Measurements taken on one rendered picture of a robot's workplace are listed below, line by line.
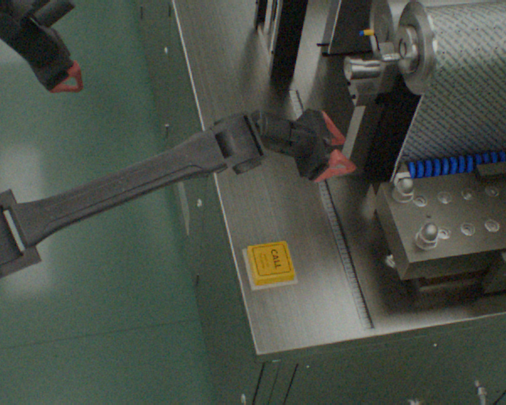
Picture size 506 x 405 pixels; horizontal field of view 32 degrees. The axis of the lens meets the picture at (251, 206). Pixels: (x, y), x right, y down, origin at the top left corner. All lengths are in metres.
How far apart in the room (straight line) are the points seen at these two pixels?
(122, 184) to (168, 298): 1.30
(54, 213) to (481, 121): 0.73
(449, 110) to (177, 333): 1.24
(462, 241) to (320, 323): 0.27
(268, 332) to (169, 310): 1.04
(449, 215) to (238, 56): 0.59
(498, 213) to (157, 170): 0.61
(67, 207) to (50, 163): 1.57
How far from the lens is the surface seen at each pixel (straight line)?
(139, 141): 2.83
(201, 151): 1.29
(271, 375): 1.56
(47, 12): 1.45
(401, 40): 1.43
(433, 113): 1.47
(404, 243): 1.46
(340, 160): 1.41
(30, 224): 1.22
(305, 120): 1.45
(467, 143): 1.58
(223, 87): 1.78
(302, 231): 1.59
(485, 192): 1.57
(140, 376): 2.42
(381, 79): 1.48
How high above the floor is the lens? 2.22
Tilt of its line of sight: 55 degrees down
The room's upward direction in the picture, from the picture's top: 10 degrees clockwise
